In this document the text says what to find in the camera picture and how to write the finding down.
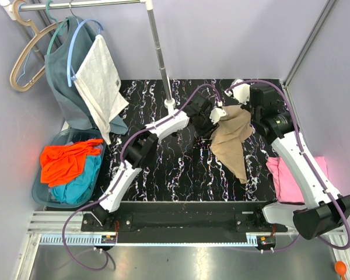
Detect folded pink t shirt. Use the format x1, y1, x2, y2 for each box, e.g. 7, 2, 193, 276
265, 156, 333, 207

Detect green hanger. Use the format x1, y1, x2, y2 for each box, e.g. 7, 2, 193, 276
45, 0, 68, 55

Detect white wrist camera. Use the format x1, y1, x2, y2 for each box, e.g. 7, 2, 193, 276
209, 101, 227, 125
225, 83, 250, 105

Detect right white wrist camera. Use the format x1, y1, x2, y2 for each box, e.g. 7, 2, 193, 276
225, 83, 250, 105

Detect light blue hanger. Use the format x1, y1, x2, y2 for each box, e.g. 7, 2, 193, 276
67, 19, 104, 88

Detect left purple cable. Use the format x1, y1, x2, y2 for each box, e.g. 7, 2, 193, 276
61, 83, 224, 271

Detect metal clothes rack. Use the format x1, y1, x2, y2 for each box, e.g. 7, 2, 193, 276
0, 0, 175, 112

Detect teal blue t shirt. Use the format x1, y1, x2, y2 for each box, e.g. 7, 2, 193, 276
50, 156, 102, 205

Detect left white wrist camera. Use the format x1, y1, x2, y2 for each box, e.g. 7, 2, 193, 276
209, 101, 227, 125

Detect white hanging t shirt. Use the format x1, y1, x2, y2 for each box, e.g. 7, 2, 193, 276
74, 35, 129, 145

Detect beige t shirt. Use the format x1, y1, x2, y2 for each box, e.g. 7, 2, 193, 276
211, 105, 253, 184

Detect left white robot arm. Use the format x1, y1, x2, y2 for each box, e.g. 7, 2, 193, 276
92, 93, 225, 231

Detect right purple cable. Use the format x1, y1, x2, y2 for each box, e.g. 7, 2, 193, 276
226, 79, 350, 254

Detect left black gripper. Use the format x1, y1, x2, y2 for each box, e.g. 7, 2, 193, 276
194, 112, 219, 140

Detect beige wooden hanger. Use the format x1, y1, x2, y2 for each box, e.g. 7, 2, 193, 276
9, 0, 57, 92

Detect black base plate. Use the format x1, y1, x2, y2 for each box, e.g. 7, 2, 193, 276
81, 201, 288, 246

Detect grey-green hanging t shirt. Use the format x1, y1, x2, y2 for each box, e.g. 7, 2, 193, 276
44, 16, 128, 135

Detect aluminium frame rail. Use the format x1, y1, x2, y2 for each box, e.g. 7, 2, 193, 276
283, 0, 338, 88

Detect orange ball tool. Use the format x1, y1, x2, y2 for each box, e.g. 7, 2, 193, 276
334, 261, 347, 280

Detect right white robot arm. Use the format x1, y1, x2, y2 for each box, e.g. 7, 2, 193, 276
229, 80, 350, 250

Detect purple cable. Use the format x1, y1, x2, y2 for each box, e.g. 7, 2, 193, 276
61, 83, 224, 271
226, 79, 350, 254

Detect orange t shirt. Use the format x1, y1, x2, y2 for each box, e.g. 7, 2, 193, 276
40, 139, 104, 187

